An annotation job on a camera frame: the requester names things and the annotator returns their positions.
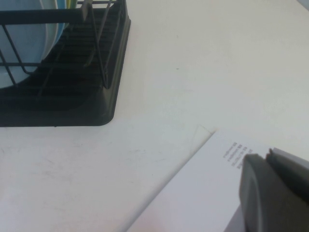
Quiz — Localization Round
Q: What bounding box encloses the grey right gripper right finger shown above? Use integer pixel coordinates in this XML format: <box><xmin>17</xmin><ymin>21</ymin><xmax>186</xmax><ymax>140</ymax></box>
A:
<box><xmin>265</xmin><ymin>147</ymin><xmax>309</xmax><ymax>196</ymax></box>

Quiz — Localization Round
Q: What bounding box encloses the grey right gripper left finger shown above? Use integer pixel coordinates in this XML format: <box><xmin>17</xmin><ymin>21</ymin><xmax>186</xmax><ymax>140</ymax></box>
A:
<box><xmin>238</xmin><ymin>153</ymin><xmax>309</xmax><ymax>232</ymax></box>

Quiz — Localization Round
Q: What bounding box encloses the white plate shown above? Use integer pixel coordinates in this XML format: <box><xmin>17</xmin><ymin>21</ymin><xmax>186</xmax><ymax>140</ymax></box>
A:
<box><xmin>40</xmin><ymin>0</ymin><xmax>66</xmax><ymax>62</ymax></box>

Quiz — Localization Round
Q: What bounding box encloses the blue plate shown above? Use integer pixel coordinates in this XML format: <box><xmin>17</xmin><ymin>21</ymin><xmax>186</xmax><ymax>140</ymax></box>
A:
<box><xmin>56</xmin><ymin>0</ymin><xmax>71</xmax><ymax>11</ymax></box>

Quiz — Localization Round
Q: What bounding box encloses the pale grey plate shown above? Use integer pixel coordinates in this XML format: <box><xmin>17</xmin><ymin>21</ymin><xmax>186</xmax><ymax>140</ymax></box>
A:
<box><xmin>0</xmin><ymin>0</ymin><xmax>49</xmax><ymax>90</ymax></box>

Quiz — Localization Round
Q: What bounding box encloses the black plastic drip tray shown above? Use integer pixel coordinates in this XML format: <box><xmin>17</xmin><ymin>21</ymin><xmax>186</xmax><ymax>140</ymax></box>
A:
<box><xmin>0</xmin><ymin>4</ymin><xmax>132</xmax><ymax>128</ymax></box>

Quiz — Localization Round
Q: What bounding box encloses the black wire dish rack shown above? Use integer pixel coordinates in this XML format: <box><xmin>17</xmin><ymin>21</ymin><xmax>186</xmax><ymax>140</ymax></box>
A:
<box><xmin>0</xmin><ymin>0</ymin><xmax>126</xmax><ymax>89</ymax></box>

